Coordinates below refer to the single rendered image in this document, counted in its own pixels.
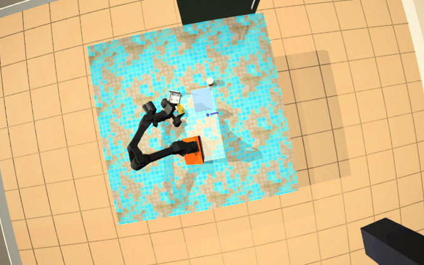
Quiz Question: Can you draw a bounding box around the light blue flat mat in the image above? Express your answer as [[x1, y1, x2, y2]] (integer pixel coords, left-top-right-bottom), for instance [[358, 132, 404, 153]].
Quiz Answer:
[[191, 87, 214, 112]]

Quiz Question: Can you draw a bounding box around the yellow round plate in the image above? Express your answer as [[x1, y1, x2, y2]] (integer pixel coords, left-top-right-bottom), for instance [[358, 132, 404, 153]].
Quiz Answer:
[[177, 104, 184, 114]]

